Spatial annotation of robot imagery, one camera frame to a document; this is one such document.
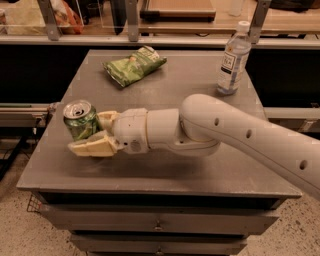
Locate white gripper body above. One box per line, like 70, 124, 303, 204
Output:
113, 108, 149, 154

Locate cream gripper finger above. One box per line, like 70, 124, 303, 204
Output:
97, 111, 119, 133
68, 131, 117, 157

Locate green soda can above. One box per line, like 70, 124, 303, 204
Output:
63, 100, 100, 141

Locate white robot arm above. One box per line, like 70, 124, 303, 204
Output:
68, 94, 320, 199

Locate green jalapeno chip bag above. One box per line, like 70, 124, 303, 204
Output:
103, 46, 167, 87

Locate orange patterned bag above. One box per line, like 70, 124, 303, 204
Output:
50, 0, 83, 34

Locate upper grey drawer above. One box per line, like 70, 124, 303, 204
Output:
40, 204, 277, 236

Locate grey drawer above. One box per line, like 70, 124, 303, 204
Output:
40, 204, 277, 236
71, 235, 247, 256

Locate grey drawer cabinet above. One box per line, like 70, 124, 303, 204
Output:
17, 50, 301, 240

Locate lower grey drawer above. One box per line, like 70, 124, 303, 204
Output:
71, 235, 247, 256

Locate wooden board with black base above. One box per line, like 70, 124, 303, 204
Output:
140, 0, 216, 22

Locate clear plastic water bottle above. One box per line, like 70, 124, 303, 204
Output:
217, 21, 251, 95

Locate metal conveyor rail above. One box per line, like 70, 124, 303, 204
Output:
0, 102, 58, 128

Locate red wire basket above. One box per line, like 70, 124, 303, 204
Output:
27, 194, 42, 213

